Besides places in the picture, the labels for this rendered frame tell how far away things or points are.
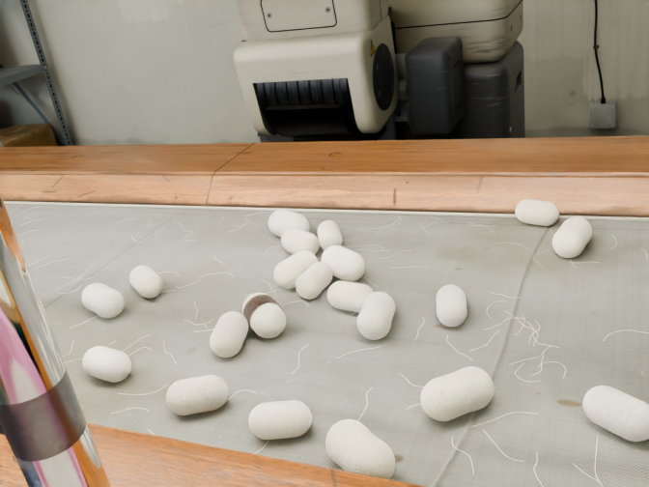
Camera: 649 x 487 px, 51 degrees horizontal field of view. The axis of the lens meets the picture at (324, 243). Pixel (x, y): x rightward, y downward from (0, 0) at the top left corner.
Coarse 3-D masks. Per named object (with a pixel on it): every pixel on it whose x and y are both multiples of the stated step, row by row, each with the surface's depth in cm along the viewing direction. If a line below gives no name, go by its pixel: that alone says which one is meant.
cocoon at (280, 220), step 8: (272, 216) 54; (280, 216) 53; (288, 216) 53; (296, 216) 52; (304, 216) 53; (272, 224) 54; (280, 224) 53; (288, 224) 52; (296, 224) 52; (304, 224) 52; (272, 232) 54; (280, 232) 53
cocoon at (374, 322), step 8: (368, 296) 41; (376, 296) 40; (384, 296) 40; (368, 304) 40; (376, 304) 39; (384, 304) 40; (392, 304) 40; (360, 312) 39; (368, 312) 39; (376, 312) 39; (384, 312) 39; (392, 312) 40; (360, 320) 39; (368, 320) 39; (376, 320) 38; (384, 320) 39; (360, 328) 39; (368, 328) 39; (376, 328) 38; (384, 328) 39; (368, 336) 39; (376, 336) 39
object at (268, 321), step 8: (264, 304) 41; (272, 304) 41; (256, 312) 41; (264, 312) 40; (272, 312) 40; (280, 312) 41; (256, 320) 40; (264, 320) 40; (272, 320) 40; (280, 320) 40; (256, 328) 40; (264, 328) 40; (272, 328) 40; (280, 328) 41; (264, 336) 41; (272, 336) 41
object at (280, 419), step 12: (264, 408) 33; (276, 408) 33; (288, 408) 32; (300, 408) 32; (252, 420) 33; (264, 420) 32; (276, 420) 32; (288, 420) 32; (300, 420) 32; (252, 432) 33; (264, 432) 32; (276, 432) 32; (288, 432) 32; (300, 432) 32
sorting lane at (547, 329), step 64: (64, 256) 57; (128, 256) 55; (192, 256) 54; (256, 256) 52; (320, 256) 50; (384, 256) 49; (448, 256) 48; (512, 256) 46; (576, 256) 45; (640, 256) 44; (64, 320) 47; (128, 320) 46; (192, 320) 45; (320, 320) 42; (512, 320) 39; (576, 320) 39; (640, 320) 38; (128, 384) 39; (256, 384) 37; (320, 384) 37; (384, 384) 36; (512, 384) 34; (576, 384) 34; (640, 384) 33; (256, 448) 33; (320, 448) 32; (448, 448) 31; (512, 448) 30; (576, 448) 30; (640, 448) 29
